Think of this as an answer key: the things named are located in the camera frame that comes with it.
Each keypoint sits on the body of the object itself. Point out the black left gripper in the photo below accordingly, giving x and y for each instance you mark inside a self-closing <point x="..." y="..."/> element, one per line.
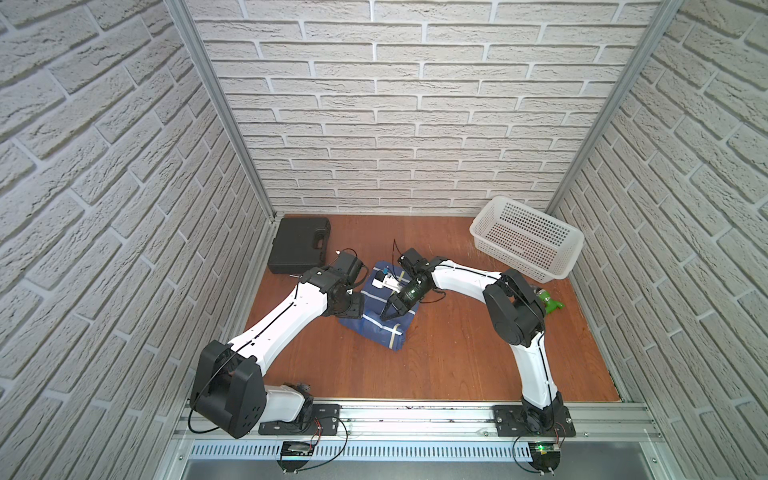
<point x="355" y="304"/>

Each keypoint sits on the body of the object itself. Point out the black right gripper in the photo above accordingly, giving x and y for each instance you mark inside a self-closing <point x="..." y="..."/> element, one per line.
<point x="399" y="306"/>

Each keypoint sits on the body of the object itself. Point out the blue plaid pillowcase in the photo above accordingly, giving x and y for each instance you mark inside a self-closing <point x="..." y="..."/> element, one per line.
<point x="390" y="333"/>

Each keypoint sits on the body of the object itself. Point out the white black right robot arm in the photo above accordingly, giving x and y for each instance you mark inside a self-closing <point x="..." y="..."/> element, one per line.
<point x="517" y="315"/>

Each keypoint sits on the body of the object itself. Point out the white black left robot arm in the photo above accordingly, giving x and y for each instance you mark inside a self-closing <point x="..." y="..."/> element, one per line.
<point x="229" y="388"/>

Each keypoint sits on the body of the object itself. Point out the black plastic tool case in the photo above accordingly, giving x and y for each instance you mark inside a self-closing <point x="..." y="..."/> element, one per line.
<point x="300" y="244"/>

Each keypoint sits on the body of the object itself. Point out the white perforated plastic basket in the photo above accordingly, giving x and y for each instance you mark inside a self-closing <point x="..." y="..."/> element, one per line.
<point x="540" y="246"/>

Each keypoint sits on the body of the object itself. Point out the green toy drill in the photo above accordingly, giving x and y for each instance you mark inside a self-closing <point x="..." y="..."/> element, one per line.
<point x="550" y="305"/>

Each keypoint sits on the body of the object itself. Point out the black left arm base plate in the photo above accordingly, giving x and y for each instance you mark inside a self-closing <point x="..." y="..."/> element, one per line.
<point x="303" y="425"/>

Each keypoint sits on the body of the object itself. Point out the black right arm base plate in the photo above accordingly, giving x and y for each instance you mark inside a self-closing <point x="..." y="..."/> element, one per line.
<point x="521" y="420"/>

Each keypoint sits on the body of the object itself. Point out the left controller board with cables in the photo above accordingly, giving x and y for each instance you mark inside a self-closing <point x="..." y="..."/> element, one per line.
<point x="295" y="456"/>

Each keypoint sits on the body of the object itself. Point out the controller board with cables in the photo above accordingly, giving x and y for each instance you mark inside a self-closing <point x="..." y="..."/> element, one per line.
<point x="295" y="456"/>
<point x="539" y="452"/>

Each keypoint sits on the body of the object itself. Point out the aluminium front rail frame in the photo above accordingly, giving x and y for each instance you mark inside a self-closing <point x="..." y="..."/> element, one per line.
<point x="448" y="438"/>

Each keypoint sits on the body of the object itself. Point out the right controller board with cables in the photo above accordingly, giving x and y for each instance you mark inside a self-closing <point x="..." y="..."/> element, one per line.
<point x="539" y="452"/>

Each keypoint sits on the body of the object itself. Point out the left aluminium corner post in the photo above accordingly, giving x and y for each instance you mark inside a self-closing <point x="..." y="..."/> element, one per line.
<point x="185" y="24"/>

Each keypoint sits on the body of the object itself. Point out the aluminium corner post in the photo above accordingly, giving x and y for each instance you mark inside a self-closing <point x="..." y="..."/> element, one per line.
<point x="185" y="24"/>
<point x="647" y="45"/>

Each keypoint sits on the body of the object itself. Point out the right aluminium corner post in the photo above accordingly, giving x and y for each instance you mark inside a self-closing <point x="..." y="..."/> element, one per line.
<point x="647" y="45"/>

